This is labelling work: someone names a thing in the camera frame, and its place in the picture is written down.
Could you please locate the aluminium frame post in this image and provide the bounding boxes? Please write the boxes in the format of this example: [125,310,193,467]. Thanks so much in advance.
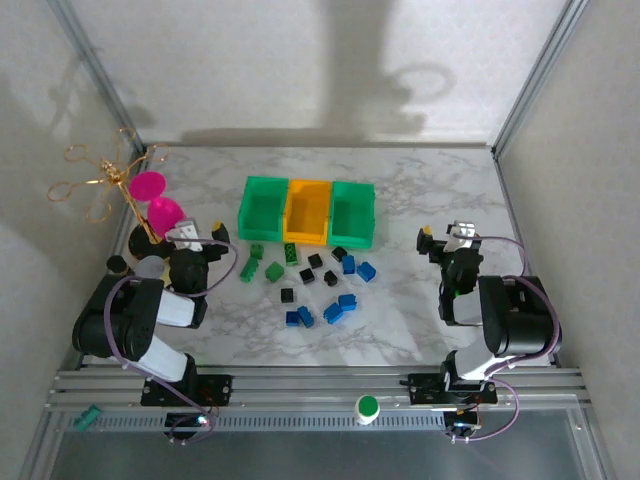
[492,0,589,159]
[47,0,149,154]

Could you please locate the grey-lidded yellow jar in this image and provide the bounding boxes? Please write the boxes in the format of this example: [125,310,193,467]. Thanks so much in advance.
[135,254,170,282]

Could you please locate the green terminal connector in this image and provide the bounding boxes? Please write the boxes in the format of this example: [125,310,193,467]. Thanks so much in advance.
[73,405,101,434]

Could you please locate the pink plastic goblet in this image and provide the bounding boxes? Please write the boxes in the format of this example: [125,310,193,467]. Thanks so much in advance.
[128,169,185,235]

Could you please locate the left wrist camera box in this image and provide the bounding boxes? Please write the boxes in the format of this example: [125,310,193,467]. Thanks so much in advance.
[166,219,202,253]

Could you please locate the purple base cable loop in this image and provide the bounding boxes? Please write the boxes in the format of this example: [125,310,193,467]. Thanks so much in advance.
[449,378,521,444]
[167,384,221,446]

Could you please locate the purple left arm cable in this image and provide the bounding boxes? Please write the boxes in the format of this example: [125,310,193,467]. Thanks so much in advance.
[107,238,242,374]

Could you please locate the green plastic storage bin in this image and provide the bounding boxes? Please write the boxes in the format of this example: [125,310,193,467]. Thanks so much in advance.
[328,180,377,250]
[237,174,290,243]

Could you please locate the yellow plastic storage bin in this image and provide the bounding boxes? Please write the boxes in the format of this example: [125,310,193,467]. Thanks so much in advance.
[282,178,334,246]

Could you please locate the aluminium front rail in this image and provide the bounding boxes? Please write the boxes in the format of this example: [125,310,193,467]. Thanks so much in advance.
[47,367,594,416]

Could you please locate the gold wire glass stand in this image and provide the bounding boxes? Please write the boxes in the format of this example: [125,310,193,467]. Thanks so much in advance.
[47,127,171,261]

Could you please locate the small controller board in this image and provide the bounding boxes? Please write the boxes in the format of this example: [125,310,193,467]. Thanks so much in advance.
[446,409,484,436]
[166,412,211,437]

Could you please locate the grey slotted cable duct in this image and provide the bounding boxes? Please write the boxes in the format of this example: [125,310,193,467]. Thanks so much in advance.
[54,412,451,434]

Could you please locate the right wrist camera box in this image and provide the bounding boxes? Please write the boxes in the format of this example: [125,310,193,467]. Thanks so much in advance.
[446,219,481,251]

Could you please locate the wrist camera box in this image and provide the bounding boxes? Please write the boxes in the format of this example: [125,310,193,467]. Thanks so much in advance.
[166,219,202,253]
[446,219,481,251]

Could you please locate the white button with green cap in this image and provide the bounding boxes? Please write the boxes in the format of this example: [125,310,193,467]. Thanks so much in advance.
[354,394,381,426]

